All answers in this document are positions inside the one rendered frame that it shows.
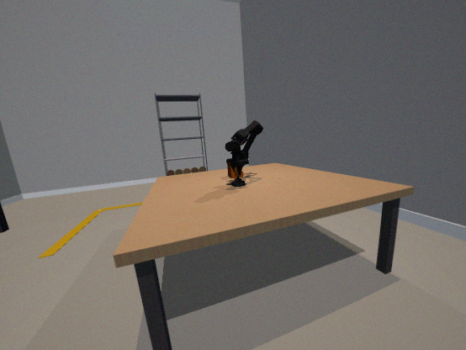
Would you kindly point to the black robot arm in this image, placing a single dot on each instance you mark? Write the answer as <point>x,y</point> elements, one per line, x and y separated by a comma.
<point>240,137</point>

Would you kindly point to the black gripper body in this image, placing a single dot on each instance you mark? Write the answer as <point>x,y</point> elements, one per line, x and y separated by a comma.
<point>236,158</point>

